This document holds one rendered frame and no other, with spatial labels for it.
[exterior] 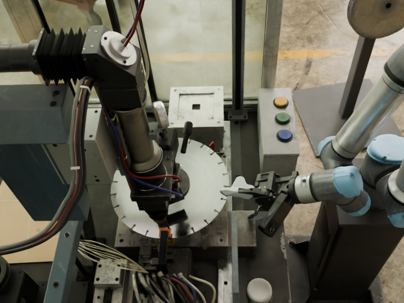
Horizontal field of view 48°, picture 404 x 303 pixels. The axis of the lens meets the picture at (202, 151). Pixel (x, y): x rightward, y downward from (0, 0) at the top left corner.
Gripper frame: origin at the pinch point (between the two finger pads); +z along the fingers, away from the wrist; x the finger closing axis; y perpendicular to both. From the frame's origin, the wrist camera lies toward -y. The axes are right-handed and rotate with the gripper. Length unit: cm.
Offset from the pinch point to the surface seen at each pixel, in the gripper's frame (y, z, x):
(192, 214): -7.7, 4.9, 10.4
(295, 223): 48, 28, -86
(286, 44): 179, 43, -75
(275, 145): 22.9, -8.3, -3.7
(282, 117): 33.7, -9.6, -3.2
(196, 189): 0.2, 5.4, 10.8
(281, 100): 40.8, -8.7, -2.5
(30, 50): -20, -15, 72
